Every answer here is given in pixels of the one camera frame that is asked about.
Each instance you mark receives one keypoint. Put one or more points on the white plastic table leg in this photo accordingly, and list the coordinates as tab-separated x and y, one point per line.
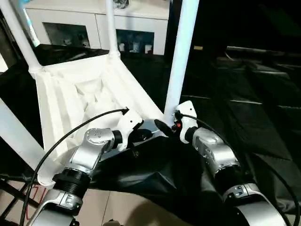
181	58
18	131
21	40
110	28

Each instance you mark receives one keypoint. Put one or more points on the white plastic table top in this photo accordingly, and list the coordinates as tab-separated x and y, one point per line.
70	94

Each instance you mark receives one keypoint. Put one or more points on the black glossy mat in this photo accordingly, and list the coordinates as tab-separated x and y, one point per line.
247	117

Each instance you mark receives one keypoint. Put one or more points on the small yellow label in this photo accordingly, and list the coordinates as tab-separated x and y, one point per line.
198	47

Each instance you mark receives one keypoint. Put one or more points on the dark brown rounded object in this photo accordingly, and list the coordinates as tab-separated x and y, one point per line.
113	223

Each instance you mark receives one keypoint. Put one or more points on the black flat monitor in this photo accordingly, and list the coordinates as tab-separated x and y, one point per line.
258	50

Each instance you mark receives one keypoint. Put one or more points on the white glass door cabinet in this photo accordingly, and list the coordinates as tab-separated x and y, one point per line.
70	15

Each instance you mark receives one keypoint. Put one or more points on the pale teal translucent object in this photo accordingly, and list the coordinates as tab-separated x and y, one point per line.
29	26

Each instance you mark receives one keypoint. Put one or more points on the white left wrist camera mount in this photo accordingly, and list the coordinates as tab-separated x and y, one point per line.
129	120

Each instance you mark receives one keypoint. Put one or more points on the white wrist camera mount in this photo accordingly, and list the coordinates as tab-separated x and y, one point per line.
129	120
188	109

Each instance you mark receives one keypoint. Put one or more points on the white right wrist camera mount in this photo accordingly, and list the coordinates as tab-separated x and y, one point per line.
188	109

